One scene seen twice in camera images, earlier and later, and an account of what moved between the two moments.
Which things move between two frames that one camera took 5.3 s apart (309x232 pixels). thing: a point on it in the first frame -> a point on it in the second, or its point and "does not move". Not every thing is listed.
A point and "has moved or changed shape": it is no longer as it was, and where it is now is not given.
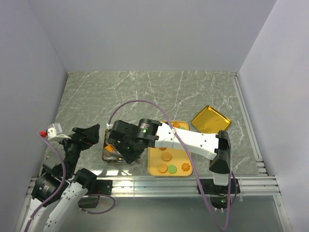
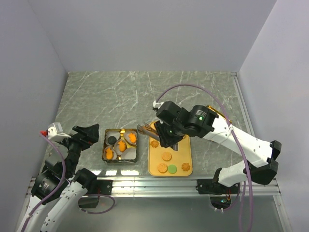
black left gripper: x=86 y=137 does not move
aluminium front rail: x=251 y=186 does not move
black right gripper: x=129 y=156 -> x=165 y=140
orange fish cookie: x=109 y=148 has moved or changed shape
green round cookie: x=172 y=169 does not move
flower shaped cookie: x=185 y=166 does not move
